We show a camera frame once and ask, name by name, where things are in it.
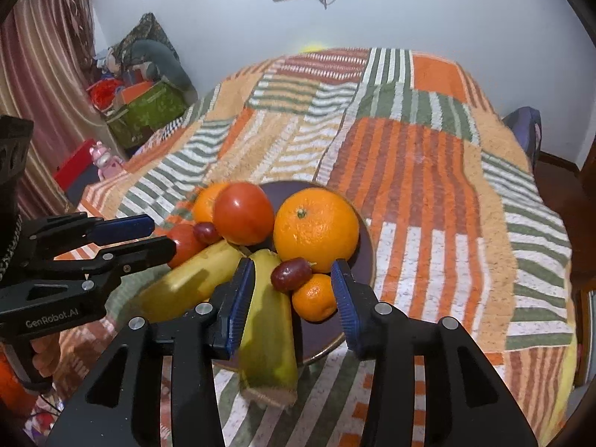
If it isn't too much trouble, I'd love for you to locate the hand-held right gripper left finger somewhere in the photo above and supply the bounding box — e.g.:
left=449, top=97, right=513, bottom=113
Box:
left=44, top=257, right=257, bottom=447

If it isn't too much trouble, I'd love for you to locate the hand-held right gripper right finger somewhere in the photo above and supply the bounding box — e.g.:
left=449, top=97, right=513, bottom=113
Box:
left=330, top=258, right=538, bottom=447

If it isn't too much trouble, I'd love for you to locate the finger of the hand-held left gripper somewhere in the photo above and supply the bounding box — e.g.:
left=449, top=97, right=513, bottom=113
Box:
left=21, top=237, right=177, bottom=289
left=21, top=213, right=155, bottom=261

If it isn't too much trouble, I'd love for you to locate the small tangerine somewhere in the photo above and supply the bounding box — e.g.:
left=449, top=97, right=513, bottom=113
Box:
left=292, top=273, right=338, bottom=323

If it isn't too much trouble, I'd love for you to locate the small red tomato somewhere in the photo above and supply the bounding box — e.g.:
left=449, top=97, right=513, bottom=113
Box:
left=167, top=223, right=206, bottom=268

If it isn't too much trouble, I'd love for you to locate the greenish yellow banana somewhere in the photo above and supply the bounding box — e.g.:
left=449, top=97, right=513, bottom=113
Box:
left=238, top=248, right=299, bottom=408

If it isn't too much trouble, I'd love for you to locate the dark purple plate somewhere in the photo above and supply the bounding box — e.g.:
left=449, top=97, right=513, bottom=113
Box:
left=212, top=179, right=377, bottom=368

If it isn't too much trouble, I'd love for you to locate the dark red grape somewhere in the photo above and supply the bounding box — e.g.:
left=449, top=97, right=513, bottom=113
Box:
left=271, top=257, right=312, bottom=293
left=193, top=222, right=222, bottom=245

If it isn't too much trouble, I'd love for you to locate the large red tomato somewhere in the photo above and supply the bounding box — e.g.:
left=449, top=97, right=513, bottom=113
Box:
left=213, top=183, right=275, bottom=246

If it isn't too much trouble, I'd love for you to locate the person's left hand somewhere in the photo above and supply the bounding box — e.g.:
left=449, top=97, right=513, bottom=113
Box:
left=30, top=333, right=63, bottom=383

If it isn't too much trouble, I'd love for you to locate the pink toy figure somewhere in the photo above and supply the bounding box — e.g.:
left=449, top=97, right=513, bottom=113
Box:
left=90, top=141, right=124, bottom=178

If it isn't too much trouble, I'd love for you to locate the red box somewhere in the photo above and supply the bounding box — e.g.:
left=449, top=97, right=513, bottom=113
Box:
left=53, top=139, right=101, bottom=206

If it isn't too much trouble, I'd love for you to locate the large orange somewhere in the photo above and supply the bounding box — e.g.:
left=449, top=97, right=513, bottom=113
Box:
left=273, top=187, right=361, bottom=273

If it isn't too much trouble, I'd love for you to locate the green storage box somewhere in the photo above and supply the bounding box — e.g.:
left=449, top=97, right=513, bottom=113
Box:
left=106, top=81, right=189, bottom=150

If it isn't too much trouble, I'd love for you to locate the orange box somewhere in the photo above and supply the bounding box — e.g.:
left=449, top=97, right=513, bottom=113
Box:
left=114, top=81, right=154, bottom=105

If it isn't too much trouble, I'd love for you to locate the red mesh bag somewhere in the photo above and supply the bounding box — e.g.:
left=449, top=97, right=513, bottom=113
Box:
left=88, top=78, right=124, bottom=108

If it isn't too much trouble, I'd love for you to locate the striped patchwork blanket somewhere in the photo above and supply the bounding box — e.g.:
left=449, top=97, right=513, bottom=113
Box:
left=23, top=47, right=583, bottom=447

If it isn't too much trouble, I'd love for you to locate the grey cushion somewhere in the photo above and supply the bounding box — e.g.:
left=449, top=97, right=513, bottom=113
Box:
left=126, top=39, right=194, bottom=94

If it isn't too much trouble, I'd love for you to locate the striped brown curtain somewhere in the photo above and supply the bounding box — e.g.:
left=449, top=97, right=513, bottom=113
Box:
left=0, top=0, right=101, bottom=219

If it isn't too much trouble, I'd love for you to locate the camouflage pattern cushion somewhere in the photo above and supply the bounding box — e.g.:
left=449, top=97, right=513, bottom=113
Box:
left=109, top=13, right=180, bottom=63

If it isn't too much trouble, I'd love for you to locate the blue bag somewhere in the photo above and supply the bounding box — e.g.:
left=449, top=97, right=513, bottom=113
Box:
left=503, top=106, right=543, bottom=156

